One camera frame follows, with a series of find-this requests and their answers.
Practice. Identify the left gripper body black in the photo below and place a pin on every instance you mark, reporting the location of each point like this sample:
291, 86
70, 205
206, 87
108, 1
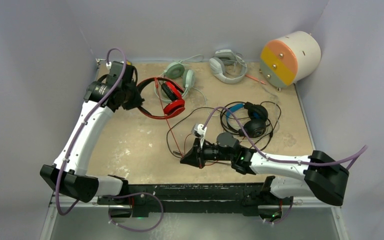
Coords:
132, 97

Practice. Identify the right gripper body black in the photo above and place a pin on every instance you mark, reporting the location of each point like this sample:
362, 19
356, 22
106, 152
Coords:
211, 153

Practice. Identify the red headphones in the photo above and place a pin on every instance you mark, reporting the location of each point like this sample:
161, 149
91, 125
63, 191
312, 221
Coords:
170, 95

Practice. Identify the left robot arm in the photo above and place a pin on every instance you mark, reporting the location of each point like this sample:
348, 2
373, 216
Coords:
68, 174

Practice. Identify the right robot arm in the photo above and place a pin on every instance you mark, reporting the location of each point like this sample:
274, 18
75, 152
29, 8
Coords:
315, 175

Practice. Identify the black blue headphones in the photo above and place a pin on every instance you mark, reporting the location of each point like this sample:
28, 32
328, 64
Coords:
256, 125

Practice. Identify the white grey headphones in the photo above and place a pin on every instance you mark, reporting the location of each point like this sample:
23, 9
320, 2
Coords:
223, 58

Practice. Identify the orange pen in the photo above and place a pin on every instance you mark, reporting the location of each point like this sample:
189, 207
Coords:
255, 79

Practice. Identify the round pastel drawer cabinet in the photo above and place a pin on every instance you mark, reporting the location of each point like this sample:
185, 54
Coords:
290, 58

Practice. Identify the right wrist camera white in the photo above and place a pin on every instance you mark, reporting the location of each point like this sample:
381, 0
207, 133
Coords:
199, 131

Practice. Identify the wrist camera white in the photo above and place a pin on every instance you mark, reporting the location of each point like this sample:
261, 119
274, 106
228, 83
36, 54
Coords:
199, 131
108, 64

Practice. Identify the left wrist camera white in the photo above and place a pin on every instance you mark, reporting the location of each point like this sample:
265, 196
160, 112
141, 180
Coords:
108, 64

